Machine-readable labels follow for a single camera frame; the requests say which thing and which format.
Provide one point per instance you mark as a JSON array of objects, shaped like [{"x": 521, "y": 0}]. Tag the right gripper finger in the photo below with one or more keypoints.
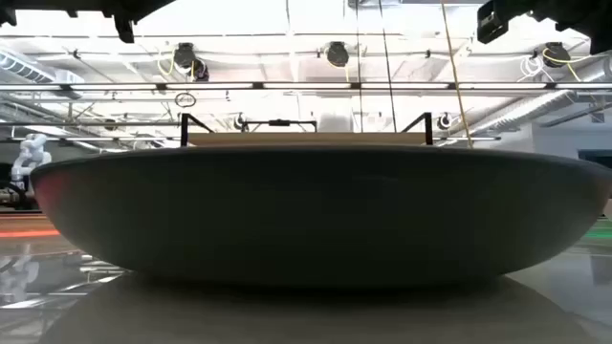
[{"x": 492, "y": 24}]

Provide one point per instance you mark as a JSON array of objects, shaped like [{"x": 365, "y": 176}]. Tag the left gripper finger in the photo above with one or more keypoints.
[{"x": 131, "y": 9}]

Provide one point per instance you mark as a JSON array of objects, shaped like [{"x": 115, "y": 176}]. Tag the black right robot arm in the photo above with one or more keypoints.
[{"x": 583, "y": 14}]

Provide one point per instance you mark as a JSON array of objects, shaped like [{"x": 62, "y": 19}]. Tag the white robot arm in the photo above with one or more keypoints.
[{"x": 29, "y": 153}]

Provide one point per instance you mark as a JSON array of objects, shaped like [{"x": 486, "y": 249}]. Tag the teal door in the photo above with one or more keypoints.
[{"x": 597, "y": 158}]

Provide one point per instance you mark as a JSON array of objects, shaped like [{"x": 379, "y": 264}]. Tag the long light bar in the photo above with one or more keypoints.
[{"x": 306, "y": 86}]

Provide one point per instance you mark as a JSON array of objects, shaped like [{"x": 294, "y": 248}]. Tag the grey slotted air duct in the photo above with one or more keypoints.
[{"x": 24, "y": 67}]

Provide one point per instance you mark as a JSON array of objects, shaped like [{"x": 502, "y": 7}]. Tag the silver ventilation duct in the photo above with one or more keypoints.
[{"x": 550, "y": 102}]

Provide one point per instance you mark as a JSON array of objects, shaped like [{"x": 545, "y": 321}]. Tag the black bracket bar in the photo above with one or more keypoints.
[{"x": 279, "y": 122}]

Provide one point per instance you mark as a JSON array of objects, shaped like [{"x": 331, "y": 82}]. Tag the wooden shelf with black frame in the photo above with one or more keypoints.
[{"x": 306, "y": 139}]

